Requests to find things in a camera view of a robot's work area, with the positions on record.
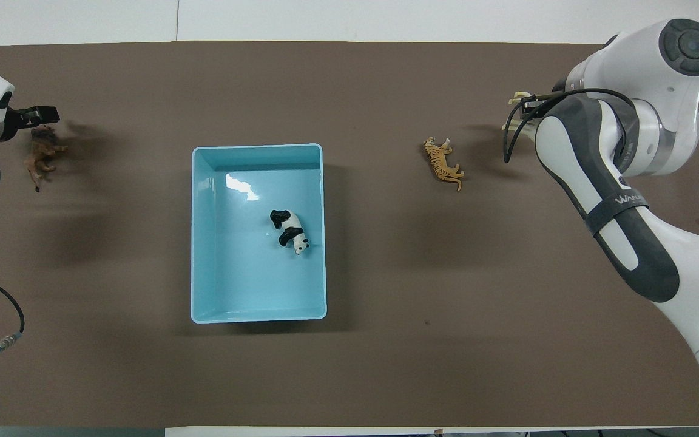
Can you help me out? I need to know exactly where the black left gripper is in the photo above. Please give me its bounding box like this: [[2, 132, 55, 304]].
[[0, 106, 60, 144]]

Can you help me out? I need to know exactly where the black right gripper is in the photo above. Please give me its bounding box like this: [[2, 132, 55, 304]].
[[522, 93, 562, 118]]

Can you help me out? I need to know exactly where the cream horse toy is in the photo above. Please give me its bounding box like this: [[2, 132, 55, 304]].
[[502, 90, 542, 144]]

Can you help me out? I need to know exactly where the brown lion toy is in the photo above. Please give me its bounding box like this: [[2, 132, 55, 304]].
[[26, 124, 69, 193]]

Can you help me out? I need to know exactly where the orange striped tiger toy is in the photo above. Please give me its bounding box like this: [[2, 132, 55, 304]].
[[424, 137, 465, 192]]

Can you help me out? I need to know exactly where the black white panda toy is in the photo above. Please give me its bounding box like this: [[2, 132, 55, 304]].
[[269, 209, 311, 256]]

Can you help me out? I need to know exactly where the light blue storage box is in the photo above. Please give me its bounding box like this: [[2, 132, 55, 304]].
[[191, 143, 328, 324]]

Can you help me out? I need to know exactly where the brown table mat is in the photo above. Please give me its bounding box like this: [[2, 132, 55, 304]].
[[0, 41, 699, 429]]

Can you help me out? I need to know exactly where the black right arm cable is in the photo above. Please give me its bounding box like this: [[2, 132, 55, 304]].
[[502, 88, 637, 165]]

